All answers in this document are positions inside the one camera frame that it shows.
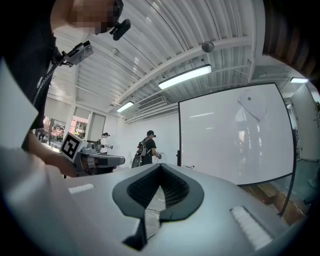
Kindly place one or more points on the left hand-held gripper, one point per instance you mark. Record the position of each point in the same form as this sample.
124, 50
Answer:
72, 147

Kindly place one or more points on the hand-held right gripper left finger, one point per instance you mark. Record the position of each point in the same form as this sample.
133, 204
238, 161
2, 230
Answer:
95, 212

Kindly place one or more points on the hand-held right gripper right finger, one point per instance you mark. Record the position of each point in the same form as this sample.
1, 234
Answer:
212, 225

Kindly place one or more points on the person's left forearm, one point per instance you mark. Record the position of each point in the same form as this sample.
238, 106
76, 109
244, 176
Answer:
47, 155

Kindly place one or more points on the black backpack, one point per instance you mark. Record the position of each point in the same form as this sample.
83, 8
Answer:
99, 145

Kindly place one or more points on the grey backpack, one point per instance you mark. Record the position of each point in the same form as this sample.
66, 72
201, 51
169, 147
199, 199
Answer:
142, 148

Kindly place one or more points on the long ceiling light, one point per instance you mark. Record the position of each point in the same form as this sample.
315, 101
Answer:
185, 76
125, 106
298, 80

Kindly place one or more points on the window with blinds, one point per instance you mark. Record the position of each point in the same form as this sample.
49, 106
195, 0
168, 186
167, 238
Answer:
62, 120

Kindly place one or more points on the wooden platform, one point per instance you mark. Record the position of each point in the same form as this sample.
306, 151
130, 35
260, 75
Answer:
275, 200

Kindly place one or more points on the ceiling air vent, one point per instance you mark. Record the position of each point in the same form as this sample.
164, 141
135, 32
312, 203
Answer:
151, 102

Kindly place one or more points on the white smoke detector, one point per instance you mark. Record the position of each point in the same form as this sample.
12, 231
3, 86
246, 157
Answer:
114, 51

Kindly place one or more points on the grey chest-mounted device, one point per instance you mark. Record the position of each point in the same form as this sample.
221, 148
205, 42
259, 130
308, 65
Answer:
78, 53

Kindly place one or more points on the person's black shirt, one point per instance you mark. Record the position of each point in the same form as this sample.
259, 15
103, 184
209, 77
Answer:
27, 50

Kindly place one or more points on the person's head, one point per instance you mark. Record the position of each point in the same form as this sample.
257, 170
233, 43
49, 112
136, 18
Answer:
82, 15

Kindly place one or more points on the grey ceiling dome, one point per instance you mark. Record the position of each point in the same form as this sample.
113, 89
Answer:
207, 46

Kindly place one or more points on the whiteboard with black frame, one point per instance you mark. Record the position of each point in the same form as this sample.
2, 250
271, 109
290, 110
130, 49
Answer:
225, 137

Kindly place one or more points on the black head-mounted camera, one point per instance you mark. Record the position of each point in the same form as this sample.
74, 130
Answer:
121, 30

